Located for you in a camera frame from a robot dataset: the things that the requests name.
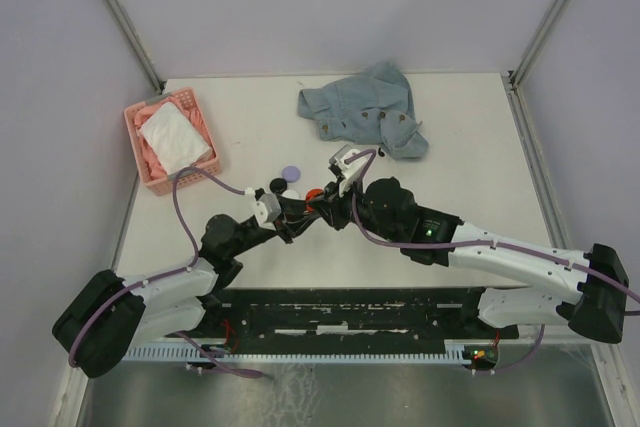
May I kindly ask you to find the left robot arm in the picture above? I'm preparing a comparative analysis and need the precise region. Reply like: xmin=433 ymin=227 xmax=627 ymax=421
xmin=52 ymin=194 xmax=319 ymax=378

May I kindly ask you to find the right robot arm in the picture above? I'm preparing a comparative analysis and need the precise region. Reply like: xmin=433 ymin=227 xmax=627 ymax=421
xmin=305 ymin=177 xmax=630 ymax=344

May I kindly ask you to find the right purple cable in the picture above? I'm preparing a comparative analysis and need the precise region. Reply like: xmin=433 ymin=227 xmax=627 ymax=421
xmin=349 ymin=149 xmax=640 ymax=316

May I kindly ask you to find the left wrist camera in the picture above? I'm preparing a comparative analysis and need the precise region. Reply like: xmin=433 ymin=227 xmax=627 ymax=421
xmin=251 ymin=189 xmax=282 ymax=230

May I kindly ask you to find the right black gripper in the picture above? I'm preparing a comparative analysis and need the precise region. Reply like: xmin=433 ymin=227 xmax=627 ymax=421
xmin=308 ymin=173 xmax=402 ymax=245

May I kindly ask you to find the aluminium frame post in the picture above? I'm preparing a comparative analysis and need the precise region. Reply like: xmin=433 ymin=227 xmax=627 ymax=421
xmin=103 ymin=0 xmax=166 ymax=93
xmin=507 ymin=0 xmax=601 ymax=88

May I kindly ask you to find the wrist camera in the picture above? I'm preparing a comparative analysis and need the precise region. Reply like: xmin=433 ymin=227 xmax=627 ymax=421
xmin=329 ymin=144 xmax=370 ymax=197
xmin=251 ymin=189 xmax=282 ymax=230

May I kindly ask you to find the pink plastic basket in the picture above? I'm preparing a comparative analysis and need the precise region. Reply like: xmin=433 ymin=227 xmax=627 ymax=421
xmin=124 ymin=87 xmax=222 ymax=196

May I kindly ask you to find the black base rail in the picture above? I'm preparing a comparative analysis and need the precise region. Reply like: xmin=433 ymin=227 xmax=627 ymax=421
xmin=187 ymin=288 xmax=519 ymax=355

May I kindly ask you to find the blue denim jacket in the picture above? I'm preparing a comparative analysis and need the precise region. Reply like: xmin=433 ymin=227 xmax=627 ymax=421
xmin=297 ymin=61 xmax=429 ymax=161

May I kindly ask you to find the left aluminium frame post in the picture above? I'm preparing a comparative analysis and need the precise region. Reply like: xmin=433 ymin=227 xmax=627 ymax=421
xmin=103 ymin=0 xmax=166 ymax=93

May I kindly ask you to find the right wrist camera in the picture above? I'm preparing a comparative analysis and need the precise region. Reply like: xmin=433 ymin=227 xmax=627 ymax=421
xmin=329 ymin=144 xmax=370 ymax=197

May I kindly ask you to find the white folded cloth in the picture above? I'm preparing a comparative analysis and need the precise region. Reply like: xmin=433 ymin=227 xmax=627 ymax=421
xmin=138 ymin=101 xmax=213 ymax=174

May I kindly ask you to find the purple earbud case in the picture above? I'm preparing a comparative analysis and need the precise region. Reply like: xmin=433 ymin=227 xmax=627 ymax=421
xmin=281 ymin=165 xmax=301 ymax=183

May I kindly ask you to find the right aluminium frame post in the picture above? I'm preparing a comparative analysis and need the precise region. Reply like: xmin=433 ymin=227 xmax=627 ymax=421
xmin=507 ymin=0 xmax=601 ymax=88

